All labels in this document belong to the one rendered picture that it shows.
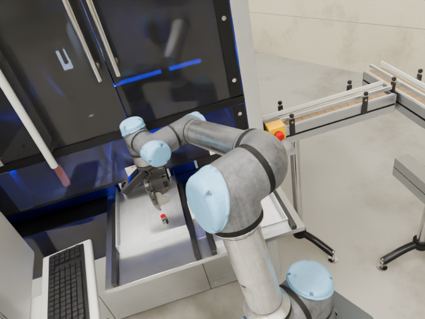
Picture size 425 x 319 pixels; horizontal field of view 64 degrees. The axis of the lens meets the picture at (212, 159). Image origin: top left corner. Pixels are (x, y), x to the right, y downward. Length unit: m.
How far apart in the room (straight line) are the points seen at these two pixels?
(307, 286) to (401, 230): 1.56
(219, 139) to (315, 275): 0.42
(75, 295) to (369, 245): 1.66
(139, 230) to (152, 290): 0.68
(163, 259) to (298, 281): 0.50
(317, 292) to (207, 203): 0.43
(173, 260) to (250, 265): 0.52
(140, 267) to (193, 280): 0.75
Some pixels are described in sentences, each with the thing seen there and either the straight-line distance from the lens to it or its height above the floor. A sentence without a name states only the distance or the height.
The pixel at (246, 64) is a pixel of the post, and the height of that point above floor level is 1.32.
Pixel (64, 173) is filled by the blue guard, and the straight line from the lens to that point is 1.41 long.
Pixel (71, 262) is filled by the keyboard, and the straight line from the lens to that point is 1.49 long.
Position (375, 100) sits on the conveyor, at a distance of 1.78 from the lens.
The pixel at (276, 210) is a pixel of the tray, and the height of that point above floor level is 0.88.
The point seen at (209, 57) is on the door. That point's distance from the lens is 1.23.
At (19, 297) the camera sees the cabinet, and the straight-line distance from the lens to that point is 1.41.
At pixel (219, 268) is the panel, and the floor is 0.24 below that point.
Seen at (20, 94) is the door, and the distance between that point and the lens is 1.29.
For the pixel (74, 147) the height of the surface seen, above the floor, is 1.20.
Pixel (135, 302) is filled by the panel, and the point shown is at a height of 0.19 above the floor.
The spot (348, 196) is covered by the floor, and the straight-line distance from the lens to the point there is 2.58.
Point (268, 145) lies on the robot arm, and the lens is 0.67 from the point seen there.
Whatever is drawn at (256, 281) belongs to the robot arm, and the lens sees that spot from 0.78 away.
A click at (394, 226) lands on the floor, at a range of 2.44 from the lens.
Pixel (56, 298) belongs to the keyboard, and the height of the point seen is 0.83.
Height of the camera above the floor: 1.82
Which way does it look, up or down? 37 degrees down
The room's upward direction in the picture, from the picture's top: 14 degrees counter-clockwise
